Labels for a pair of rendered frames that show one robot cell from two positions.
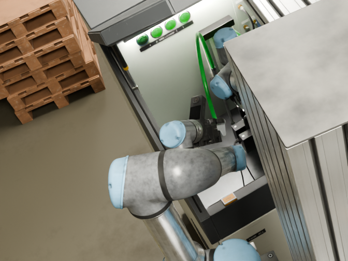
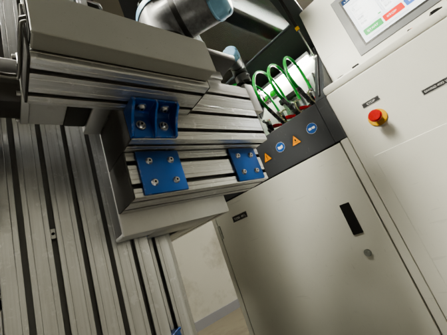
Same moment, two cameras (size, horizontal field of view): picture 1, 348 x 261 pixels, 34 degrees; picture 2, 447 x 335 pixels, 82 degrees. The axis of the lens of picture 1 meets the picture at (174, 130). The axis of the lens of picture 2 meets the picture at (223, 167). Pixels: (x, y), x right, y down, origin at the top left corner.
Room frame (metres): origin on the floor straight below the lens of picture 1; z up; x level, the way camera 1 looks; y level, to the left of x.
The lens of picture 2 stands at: (0.43, -0.93, 0.60)
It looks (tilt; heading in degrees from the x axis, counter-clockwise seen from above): 17 degrees up; 45
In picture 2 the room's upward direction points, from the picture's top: 20 degrees counter-clockwise
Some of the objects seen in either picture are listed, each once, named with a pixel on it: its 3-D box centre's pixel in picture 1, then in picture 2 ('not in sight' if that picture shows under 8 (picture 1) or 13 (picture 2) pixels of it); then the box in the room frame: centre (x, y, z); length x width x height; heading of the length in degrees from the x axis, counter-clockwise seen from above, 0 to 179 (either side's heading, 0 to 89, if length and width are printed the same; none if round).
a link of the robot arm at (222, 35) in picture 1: (228, 46); (237, 68); (1.45, -0.28, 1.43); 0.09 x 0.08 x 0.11; 31
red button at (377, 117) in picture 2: not in sight; (376, 116); (1.29, -0.75, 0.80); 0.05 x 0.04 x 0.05; 96
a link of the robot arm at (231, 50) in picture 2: not in sight; (229, 60); (1.36, -0.31, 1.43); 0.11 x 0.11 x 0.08; 31
